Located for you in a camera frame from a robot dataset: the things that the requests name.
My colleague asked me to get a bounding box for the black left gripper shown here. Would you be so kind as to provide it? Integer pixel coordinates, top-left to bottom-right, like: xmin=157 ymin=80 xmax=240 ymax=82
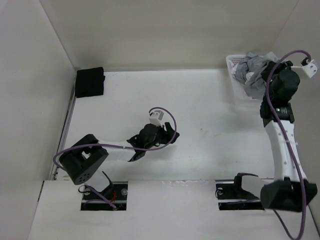
xmin=144 ymin=122 xmax=179 ymax=150

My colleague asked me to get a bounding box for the grey tank top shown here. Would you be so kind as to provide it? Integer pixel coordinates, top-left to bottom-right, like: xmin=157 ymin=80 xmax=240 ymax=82
xmin=234 ymin=51 xmax=278 ymax=100

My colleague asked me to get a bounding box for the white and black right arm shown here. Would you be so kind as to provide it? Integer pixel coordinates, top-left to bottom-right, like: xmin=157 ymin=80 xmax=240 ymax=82
xmin=231 ymin=61 xmax=318 ymax=212

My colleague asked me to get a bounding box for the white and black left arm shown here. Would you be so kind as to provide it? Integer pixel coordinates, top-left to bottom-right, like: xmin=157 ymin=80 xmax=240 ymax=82
xmin=59 ymin=122 xmax=180 ymax=200

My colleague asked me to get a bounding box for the white tank top in basket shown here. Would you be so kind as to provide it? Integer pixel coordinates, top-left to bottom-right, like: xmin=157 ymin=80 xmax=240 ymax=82
xmin=231 ymin=63 xmax=254 ymax=84

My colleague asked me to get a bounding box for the folded black tank top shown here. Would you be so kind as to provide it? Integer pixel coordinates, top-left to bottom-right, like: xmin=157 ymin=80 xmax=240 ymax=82
xmin=75 ymin=67 xmax=106 ymax=98

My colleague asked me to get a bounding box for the white plastic laundry basket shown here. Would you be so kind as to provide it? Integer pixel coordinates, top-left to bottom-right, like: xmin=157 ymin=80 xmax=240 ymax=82
xmin=225 ymin=54 xmax=261 ymax=110

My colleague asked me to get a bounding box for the white front cover board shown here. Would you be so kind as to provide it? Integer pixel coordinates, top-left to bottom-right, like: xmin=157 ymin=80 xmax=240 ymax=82
xmin=29 ymin=180 xmax=288 ymax=240

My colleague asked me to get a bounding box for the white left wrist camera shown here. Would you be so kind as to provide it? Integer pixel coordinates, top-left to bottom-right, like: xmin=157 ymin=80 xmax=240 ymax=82
xmin=149 ymin=110 xmax=164 ymax=127

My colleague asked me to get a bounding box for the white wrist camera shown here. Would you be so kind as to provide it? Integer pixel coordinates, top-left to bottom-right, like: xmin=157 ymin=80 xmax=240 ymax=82
xmin=291 ymin=59 xmax=320 ymax=79
xmin=149 ymin=110 xmax=164 ymax=127

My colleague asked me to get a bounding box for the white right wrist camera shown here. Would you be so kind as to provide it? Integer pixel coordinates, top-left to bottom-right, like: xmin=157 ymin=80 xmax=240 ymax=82
xmin=291 ymin=59 xmax=320 ymax=79

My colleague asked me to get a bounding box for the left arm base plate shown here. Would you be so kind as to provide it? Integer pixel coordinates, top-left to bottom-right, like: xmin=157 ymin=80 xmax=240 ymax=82
xmin=78 ymin=182 xmax=129 ymax=211

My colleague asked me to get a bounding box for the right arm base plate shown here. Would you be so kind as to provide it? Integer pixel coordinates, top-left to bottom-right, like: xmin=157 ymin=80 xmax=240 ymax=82
xmin=215 ymin=181 xmax=265 ymax=211

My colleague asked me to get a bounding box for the aluminium table edge rail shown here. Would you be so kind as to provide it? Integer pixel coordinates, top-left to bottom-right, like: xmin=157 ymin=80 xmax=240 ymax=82
xmin=48 ymin=85 xmax=76 ymax=181

